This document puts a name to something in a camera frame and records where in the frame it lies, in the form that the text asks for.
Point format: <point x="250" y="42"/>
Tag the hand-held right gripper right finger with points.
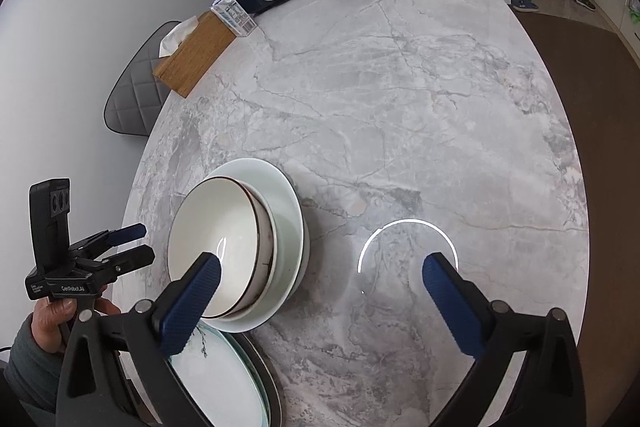
<point x="445" y="304"/>

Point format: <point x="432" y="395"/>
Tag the person's left forearm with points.
<point x="30" y="374"/>

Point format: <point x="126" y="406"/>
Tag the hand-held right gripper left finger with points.
<point x="192" y="304"/>

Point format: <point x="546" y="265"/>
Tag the person's left hand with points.
<point x="47" y="322"/>

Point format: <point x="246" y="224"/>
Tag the brown floor rug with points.
<point x="605" y="117"/>

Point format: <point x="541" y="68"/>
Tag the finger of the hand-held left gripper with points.
<point x="137" y="257"/>
<point x="127" y="233"/>

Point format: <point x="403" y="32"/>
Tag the teal floral plate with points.
<point x="272" y="387"/>
<point x="215" y="387"/>

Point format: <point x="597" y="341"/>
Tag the large white bowl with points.
<point x="287" y="217"/>

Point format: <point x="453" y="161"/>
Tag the grey quilted chair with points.
<point x="135" y="97"/>

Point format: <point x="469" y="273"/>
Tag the wooden tissue box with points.
<point x="197" y="57"/>

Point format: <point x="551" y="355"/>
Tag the white and blue carton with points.
<point x="235" y="14"/>

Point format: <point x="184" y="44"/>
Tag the white tissue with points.
<point x="175" y="37"/>

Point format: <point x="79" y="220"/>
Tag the dark-rimmed white bowl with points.
<point x="220" y="232"/>
<point x="267" y="254"/>

